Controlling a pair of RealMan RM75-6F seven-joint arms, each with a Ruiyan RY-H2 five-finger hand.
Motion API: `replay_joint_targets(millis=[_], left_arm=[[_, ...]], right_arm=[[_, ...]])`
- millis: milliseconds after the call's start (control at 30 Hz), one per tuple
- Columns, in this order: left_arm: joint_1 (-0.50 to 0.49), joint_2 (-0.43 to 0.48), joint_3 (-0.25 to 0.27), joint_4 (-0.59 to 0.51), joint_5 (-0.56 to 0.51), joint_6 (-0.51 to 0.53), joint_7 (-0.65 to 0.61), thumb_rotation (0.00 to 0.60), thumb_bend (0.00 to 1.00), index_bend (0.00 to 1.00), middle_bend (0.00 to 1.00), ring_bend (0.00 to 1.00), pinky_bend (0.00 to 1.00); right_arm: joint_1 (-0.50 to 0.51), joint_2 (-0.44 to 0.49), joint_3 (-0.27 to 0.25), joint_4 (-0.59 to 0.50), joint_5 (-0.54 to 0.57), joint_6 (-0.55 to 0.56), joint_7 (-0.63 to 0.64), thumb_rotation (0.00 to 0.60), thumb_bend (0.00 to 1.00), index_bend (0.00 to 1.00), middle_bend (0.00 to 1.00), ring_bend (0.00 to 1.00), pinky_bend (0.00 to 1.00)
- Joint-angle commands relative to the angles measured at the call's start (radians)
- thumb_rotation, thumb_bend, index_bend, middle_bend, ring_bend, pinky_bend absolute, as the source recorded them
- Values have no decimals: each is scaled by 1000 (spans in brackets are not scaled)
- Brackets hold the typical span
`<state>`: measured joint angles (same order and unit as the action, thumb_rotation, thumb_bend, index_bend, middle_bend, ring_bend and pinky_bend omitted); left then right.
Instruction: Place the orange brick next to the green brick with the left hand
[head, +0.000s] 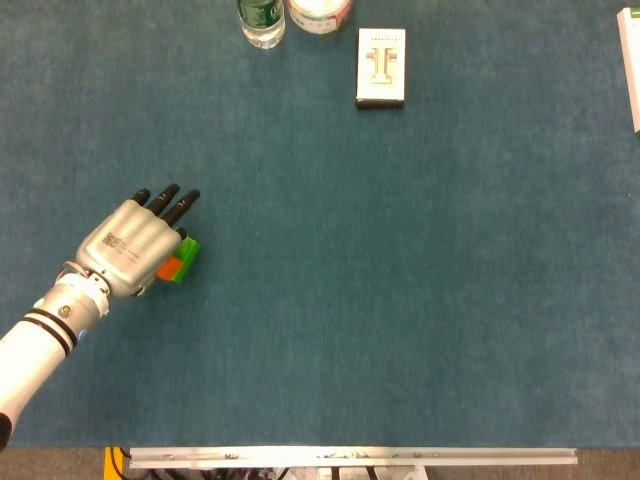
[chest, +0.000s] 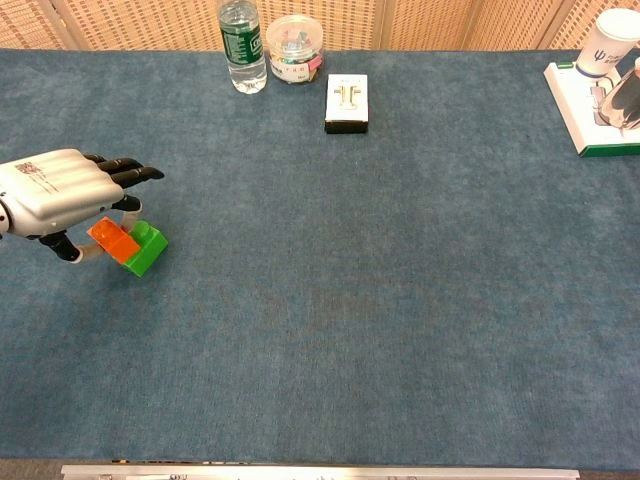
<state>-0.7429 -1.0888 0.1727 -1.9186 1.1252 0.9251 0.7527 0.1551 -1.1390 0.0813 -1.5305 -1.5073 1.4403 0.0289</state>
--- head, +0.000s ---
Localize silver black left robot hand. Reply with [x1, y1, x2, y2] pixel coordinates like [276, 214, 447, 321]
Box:
[75, 183, 202, 300]

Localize orange toy brick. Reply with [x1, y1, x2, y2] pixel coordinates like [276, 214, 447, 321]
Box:
[155, 255, 184, 284]

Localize green toy brick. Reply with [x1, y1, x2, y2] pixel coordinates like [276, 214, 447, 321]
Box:
[172, 236, 202, 285]

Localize clear plastic bottle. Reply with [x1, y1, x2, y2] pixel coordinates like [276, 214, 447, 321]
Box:
[236, 0, 287, 50]

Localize blue felt table cloth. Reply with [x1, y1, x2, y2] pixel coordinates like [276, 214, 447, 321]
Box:
[0, 0, 640, 449]

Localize clear plastic jar colourful clips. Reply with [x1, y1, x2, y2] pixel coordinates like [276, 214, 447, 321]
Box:
[287, 0, 354, 35]

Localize white box black base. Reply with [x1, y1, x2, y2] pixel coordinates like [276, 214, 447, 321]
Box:
[355, 27, 407, 111]

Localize flat white green box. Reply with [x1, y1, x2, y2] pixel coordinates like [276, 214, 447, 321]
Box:
[615, 7, 640, 135]

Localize yellow frame piece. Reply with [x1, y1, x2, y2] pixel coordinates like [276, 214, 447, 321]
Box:
[103, 446, 132, 480]

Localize aluminium rail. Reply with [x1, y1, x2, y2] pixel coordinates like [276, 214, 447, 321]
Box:
[128, 446, 579, 470]

